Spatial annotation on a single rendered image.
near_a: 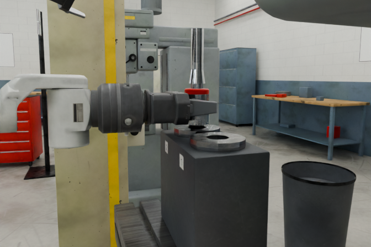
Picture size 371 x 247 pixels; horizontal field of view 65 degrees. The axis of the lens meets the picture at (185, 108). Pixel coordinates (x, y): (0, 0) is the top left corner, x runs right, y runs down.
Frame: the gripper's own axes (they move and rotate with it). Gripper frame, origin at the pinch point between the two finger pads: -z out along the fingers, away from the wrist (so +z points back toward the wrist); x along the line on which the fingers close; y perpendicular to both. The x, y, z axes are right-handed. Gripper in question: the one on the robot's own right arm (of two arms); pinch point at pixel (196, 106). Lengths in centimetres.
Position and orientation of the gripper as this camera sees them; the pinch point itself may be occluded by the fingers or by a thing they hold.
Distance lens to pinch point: 55.8
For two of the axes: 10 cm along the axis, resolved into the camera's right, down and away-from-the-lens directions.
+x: -2.8, -1.0, 9.5
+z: -9.6, 0.2, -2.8
